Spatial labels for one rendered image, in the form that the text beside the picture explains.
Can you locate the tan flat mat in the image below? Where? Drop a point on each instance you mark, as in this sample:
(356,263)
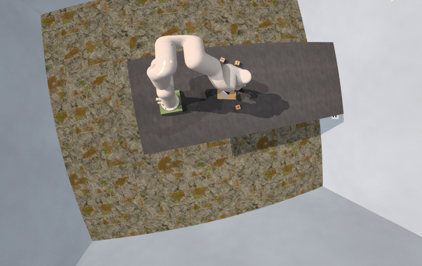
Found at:
(232,95)

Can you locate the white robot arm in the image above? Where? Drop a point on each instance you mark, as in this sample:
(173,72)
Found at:
(165,64)

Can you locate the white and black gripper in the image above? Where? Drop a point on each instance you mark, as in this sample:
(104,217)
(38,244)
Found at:
(240,89)

